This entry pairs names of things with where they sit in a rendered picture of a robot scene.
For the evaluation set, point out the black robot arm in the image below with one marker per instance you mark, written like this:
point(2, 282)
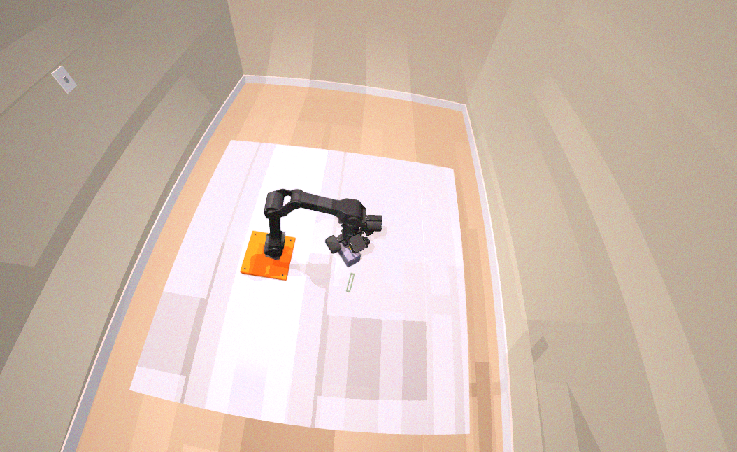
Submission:
point(350, 212)

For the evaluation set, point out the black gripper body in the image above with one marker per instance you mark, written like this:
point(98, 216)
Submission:
point(332, 242)

